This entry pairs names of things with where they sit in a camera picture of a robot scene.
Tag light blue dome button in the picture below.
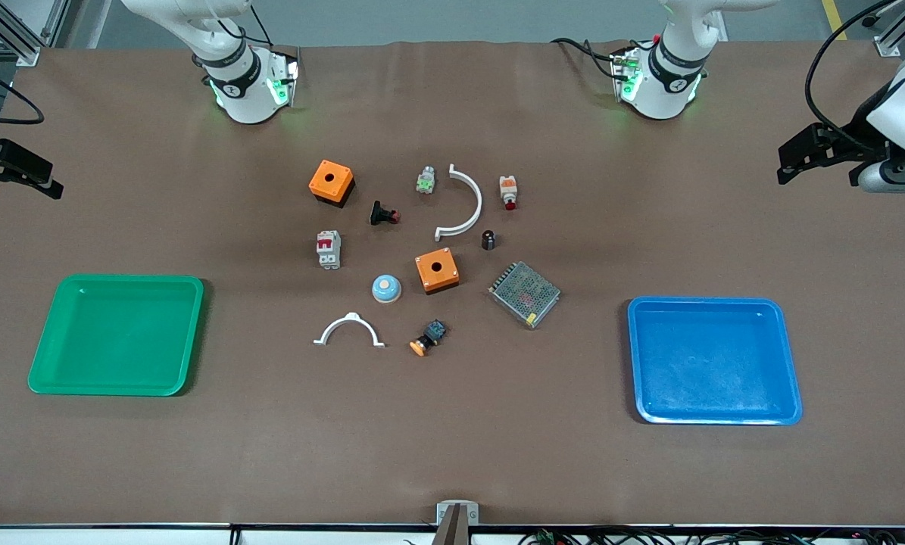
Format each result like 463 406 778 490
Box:
371 273 403 305

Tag orange button box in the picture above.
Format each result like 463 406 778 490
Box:
414 248 460 296
308 159 357 209

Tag aluminium frame profile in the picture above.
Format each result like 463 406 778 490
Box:
0 0 72 67
871 0 905 60

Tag white circuit breaker red levers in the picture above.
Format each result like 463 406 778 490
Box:
315 229 342 271

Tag green plastic tray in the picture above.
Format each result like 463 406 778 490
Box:
27 273 205 397

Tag white curved plastic bracket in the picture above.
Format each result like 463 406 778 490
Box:
313 311 386 349
434 163 484 242

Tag orange button box upper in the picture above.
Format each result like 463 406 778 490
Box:
308 159 357 209

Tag metal mesh power supply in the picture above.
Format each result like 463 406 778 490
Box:
488 261 562 330

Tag orange pushbutton black body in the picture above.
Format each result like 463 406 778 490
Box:
409 319 449 358

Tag black cable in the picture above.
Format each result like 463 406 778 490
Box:
216 0 303 76
804 0 905 148
0 59 45 126
549 35 661 83

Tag blue plastic tray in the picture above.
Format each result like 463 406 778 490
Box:
626 296 804 426

